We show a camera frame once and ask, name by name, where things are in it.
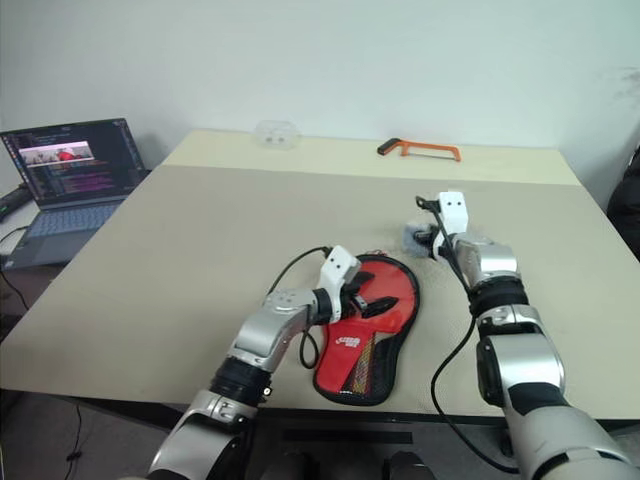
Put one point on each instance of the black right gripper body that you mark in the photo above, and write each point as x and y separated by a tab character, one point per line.
425	234

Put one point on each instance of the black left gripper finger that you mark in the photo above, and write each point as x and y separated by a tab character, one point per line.
382	305
362	284

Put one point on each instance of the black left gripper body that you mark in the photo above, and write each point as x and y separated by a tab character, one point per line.
357	305

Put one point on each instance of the black and red paddle case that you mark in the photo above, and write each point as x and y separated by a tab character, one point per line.
350	372

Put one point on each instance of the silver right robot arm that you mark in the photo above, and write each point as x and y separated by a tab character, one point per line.
520	365

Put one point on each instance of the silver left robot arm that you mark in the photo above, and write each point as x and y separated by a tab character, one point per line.
265	335

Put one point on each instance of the black bar under table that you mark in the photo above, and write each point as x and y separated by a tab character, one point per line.
347	437

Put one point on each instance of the dark rounded shape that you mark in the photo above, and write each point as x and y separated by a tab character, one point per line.
407	467

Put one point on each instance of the clear plastic container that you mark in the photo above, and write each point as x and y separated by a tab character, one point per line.
277	135

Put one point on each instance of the black chair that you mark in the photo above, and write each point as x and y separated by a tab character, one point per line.
625	200

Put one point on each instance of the blue-grey open laptop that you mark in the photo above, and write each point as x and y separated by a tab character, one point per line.
75	160

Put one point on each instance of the black device beside laptop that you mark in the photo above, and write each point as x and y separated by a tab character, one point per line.
12	200

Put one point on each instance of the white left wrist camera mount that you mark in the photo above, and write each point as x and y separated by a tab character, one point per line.
340	267

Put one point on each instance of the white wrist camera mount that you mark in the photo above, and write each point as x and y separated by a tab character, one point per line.
340	267
452	210

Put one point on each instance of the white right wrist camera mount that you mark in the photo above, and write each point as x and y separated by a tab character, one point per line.
452	210

